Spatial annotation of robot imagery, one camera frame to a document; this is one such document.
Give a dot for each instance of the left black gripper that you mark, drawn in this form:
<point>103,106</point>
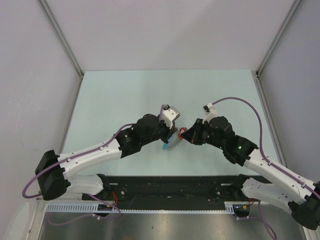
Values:
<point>168,131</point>

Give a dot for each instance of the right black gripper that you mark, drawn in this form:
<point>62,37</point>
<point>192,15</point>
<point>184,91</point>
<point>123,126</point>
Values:
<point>192,134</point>

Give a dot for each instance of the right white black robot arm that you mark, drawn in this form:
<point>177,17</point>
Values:
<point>289,191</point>

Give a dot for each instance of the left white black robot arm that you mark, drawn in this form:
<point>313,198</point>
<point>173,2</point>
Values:
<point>57,173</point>

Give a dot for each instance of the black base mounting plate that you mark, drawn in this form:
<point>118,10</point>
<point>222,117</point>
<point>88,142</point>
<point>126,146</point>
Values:
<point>175,192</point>

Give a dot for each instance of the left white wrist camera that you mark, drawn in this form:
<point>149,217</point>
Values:
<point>169,115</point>

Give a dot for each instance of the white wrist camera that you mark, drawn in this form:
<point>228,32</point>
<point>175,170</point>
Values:
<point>210,112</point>
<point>169,115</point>

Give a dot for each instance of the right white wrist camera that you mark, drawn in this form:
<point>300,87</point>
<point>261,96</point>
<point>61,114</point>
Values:
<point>210,112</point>

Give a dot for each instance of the white slotted cable duct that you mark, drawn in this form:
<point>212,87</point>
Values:
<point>101,208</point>

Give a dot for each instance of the left aluminium frame post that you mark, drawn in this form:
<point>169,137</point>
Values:
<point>55,26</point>

